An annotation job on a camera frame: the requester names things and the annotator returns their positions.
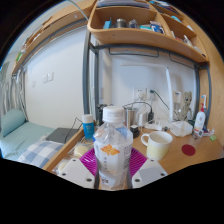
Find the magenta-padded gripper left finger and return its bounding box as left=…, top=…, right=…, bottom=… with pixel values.
left=57, top=147, right=101, bottom=190

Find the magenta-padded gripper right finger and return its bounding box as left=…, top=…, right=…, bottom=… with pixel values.
left=125, top=148, right=169, bottom=190

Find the clear plastic water bottle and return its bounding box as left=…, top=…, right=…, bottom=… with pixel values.
left=92, top=105, right=135, bottom=191

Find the cream ceramic mug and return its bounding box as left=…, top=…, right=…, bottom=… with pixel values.
left=140, top=130, right=174, bottom=162

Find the grey laptop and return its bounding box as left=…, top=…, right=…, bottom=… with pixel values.
left=45, top=126, right=80, bottom=145

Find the blue white checked blanket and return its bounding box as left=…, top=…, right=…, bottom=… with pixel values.
left=17, top=139, right=65, bottom=170

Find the small black box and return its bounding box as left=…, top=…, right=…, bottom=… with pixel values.
left=129, top=124, right=141, bottom=139

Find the flat round red coaster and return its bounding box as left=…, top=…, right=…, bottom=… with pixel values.
left=181, top=143, right=197, bottom=157

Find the blue canister with white cap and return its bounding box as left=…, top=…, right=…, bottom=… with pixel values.
left=81, top=113, right=96, bottom=141

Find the white power strip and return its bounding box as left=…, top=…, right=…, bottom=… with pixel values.
left=143, top=121, right=164, bottom=132

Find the white tissue pack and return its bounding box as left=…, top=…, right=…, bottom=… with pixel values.
left=169, top=120, right=194, bottom=138

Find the white power adapter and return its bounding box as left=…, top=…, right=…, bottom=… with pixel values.
left=137, top=111, right=149, bottom=128

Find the black plug-in charger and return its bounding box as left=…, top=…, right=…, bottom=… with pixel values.
left=147, top=106, right=155, bottom=123

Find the stainless steel tumbler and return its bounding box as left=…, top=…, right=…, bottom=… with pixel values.
left=124, top=107, right=137, bottom=130

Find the black electric shaver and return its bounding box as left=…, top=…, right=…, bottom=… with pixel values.
left=96, top=103, right=108, bottom=126

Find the white pump bottle red pump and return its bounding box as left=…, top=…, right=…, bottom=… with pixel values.
left=193, top=103, right=207, bottom=133

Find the brown tree creature figure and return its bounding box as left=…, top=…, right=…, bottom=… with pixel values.
left=179, top=91, right=194, bottom=121

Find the white thin desk lamp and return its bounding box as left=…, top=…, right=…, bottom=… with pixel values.
left=165, top=66, right=175, bottom=123

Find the clear spray bottle white nozzle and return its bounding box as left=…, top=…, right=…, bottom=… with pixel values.
left=200, top=94, right=208, bottom=111

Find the white wall socket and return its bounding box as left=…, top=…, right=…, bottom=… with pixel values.
left=132, top=86, right=148, bottom=101

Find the grey metal desk frame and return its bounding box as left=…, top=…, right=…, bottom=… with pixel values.
left=82, top=29, right=213, bottom=129

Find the wooden wall shelf unit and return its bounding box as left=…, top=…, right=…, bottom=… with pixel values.
left=87, top=0, right=210, bottom=64

